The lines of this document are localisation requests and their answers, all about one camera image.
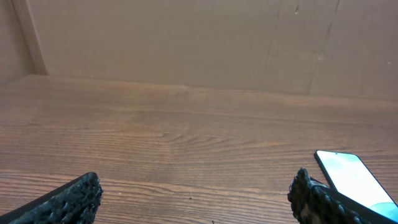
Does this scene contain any blue screen smartphone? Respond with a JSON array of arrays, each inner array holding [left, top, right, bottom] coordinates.
[[314, 150, 397, 222]]

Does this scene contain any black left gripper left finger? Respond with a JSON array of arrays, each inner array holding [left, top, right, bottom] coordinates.
[[1, 172, 103, 224]]

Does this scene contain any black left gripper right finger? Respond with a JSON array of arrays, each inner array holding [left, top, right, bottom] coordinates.
[[287, 168, 395, 224]]

